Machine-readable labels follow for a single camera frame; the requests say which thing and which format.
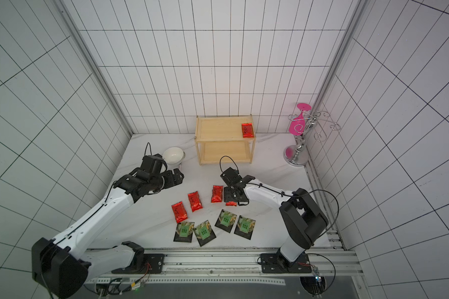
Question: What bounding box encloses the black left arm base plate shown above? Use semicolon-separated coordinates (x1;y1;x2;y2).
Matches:
112;254;165;275

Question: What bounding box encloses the green tea bag far right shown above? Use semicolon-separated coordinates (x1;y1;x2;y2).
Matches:
234;216;256;240

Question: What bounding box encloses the white ceramic bowl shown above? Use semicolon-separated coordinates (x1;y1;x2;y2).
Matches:
162;147;185;166

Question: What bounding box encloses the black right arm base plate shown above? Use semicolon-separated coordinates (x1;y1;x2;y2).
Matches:
257;254;313;274

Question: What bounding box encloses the pink spatula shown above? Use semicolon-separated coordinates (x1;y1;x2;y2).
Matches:
288;103;312;136

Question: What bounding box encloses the wooden two-tier shelf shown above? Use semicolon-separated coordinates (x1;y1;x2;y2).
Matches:
195;115;256;165

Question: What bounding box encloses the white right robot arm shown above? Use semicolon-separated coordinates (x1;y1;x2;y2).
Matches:
220;168;329;266

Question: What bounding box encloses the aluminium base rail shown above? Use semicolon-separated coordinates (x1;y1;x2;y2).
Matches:
88;248;364;286

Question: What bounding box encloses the green tea bag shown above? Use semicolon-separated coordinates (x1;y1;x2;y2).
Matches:
215;209;237;233
193;220;217;247
234;216;256;240
173;221;195;243

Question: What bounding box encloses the green tea bag far left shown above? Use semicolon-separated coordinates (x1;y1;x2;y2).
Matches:
173;221;195;243

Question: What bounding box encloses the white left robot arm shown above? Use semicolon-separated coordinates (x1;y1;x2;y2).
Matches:
31;154;184;299

